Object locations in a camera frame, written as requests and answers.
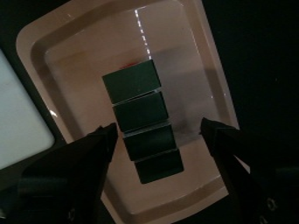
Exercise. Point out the pink plastic tray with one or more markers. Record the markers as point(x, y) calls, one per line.
point(78, 58)

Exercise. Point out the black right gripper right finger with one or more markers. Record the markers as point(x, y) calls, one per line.
point(260, 189)

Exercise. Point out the green toy sushi piece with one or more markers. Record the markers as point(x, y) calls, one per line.
point(151, 143)
point(132, 81)
point(140, 112)
point(159, 167)

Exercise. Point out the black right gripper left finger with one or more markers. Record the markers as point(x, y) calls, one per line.
point(58, 180)

